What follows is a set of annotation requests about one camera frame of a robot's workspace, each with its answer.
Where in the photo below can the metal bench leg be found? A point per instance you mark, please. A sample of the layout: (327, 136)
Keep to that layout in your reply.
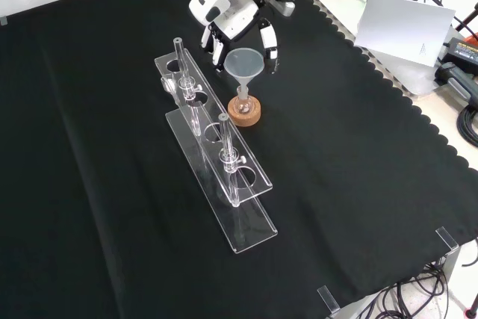
(451, 270)

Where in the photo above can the black power adapter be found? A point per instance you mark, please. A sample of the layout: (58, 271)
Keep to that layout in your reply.
(465, 52)

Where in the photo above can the pale board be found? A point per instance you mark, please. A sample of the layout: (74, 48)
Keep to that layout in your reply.
(403, 27)

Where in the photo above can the glass round-bottom flask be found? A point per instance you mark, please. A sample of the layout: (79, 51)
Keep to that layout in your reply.
(244, 107)

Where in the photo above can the glass weighing funnel with powder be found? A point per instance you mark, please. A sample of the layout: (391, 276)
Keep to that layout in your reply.
(169, 85)

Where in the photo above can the black cloth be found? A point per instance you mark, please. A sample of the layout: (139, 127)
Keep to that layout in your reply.
(336, 147)

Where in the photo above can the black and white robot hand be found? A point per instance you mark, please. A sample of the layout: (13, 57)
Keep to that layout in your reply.
(239, 22)

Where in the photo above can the translucent plastic funnel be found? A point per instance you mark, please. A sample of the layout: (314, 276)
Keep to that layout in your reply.
(242, 63)

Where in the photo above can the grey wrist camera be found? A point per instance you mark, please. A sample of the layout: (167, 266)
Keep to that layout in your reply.
(284, 3)

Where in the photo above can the clear acrylic funnel stand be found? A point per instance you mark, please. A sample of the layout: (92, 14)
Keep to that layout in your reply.
(261, 184)

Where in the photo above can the clear cloth clip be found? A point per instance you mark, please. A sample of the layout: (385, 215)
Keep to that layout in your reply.
(3, 21)
(328, 298)
(447, 238)

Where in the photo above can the black clamp tool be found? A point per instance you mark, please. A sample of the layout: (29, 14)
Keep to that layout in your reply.
(453, 76)

